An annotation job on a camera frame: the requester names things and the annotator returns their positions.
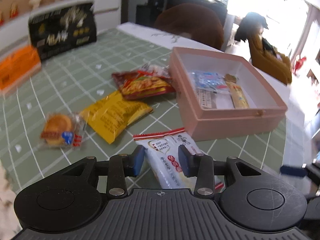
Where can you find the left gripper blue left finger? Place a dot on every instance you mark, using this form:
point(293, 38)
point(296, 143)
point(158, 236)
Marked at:
point(122, 166)

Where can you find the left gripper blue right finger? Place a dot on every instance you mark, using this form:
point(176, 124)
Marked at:
point(200, 166)

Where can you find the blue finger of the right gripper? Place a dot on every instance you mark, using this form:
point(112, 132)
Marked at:
point(293, 171)

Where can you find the white red snack packet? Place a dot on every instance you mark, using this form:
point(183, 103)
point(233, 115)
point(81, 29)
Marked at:
point(161, 152)

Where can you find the yellow snack packet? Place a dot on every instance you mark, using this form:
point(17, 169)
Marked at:
point(109, 116)

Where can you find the round bun packet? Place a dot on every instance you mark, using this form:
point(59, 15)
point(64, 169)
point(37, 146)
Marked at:
point(63, 130)

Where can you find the long bread roll packet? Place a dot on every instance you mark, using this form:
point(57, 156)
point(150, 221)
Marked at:
point(238, 97)

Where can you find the red spicy snack packet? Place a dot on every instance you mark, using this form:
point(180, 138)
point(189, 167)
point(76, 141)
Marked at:
point(138, 84)

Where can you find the peppa pig candy packet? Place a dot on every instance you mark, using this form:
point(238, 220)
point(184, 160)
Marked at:
point(210, 81)

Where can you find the small clear red packet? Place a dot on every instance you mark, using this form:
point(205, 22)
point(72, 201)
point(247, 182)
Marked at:
point(155, 70)

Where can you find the vacuum packed chestnuts pouch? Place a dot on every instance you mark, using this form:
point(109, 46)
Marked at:
point(210, 100)

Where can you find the green grid tablecloth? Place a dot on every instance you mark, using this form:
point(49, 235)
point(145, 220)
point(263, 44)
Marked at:
point(73, 80)

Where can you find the pink cardboard box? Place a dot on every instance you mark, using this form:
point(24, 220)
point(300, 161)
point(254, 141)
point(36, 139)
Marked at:
point(266, 107)

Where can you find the red toy on floor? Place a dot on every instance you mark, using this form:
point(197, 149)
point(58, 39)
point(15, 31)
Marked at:
point(298, 64)

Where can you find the brown massage chair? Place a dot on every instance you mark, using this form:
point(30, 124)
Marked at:
point(264, 56)

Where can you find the beige scalloped cloth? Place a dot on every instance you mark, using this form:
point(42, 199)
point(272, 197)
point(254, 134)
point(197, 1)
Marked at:
point(9, 224)

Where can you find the brown round chair back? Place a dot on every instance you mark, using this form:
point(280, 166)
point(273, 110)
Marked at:
point(193, 21)

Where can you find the orange tissue box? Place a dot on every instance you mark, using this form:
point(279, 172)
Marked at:
point(19, 66)

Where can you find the white flower vase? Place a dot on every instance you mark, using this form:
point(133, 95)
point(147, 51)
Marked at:
point(34, 4)

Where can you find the white cabinet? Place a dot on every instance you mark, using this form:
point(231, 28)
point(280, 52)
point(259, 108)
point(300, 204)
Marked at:
point(107, 15)

